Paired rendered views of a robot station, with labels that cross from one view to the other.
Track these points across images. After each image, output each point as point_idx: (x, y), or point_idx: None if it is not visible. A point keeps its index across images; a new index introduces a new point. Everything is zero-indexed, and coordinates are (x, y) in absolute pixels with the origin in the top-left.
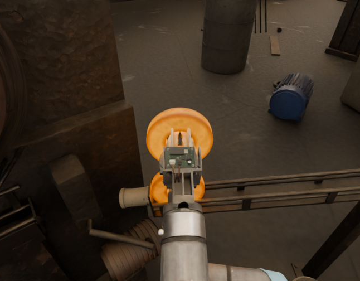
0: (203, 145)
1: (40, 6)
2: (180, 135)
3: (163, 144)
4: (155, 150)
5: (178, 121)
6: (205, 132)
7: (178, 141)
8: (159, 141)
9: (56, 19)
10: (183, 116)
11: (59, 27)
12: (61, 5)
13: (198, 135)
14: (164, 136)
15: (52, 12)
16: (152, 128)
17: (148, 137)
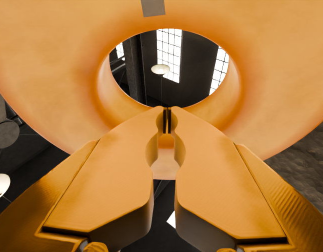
0: (38, 88)
1: None
2: (165, 120)
3: (256, 98)
4: None
5: (173, 170)
6: (66, 142)
7: (175, 160)
8: (265, 115)
9: (322, 133)
10: (156, 178)
11: None
12: (304, 137)
13: (89, 134)
14: (233, 132)
15: (320, 139)
16: (267, 157)
17: (306, 131)
